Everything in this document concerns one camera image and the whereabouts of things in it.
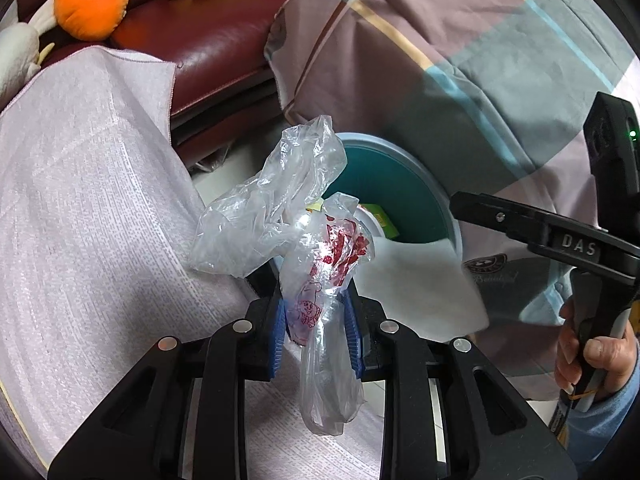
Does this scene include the teal trash bin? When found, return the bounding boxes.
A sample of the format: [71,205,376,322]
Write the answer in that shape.
[320,132,463,266]

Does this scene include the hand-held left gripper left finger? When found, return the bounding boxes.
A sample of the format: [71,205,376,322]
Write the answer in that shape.
[47,260,288,480]

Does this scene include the dark red leather sofa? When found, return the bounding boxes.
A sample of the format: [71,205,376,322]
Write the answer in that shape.
[15,0,301,166]

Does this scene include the white paper napkin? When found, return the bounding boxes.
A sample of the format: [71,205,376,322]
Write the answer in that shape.
[356,237,491,343]

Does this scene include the clear plastic bag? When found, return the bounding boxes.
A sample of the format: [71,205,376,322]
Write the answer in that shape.
[189,115,373,437]

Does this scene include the person's right hand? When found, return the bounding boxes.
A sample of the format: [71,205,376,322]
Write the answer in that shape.
[555,302,640,402]

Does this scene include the green cardboard box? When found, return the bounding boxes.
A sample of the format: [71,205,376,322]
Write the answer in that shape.
[361,203,401,239]

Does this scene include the plaid blanket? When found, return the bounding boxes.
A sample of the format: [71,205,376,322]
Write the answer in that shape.
[264,0,640,376]

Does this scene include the person's right forearm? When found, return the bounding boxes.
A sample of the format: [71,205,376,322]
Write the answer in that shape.
[565,355,640,461]

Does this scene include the white foam sheet cover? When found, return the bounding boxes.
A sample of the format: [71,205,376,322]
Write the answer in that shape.
[0,45,391,480]

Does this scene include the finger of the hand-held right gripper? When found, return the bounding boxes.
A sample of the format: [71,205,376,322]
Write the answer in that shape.
[449,191,553,253]

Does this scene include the white radish plush toy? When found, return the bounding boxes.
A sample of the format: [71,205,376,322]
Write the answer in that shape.
[0,25,56,111]

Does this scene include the orange carrot plush toy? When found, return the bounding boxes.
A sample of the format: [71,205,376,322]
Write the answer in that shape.
[27,0,131,41]

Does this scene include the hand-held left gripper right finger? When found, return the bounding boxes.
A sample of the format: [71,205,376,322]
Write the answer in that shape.
[340,280,581,480]

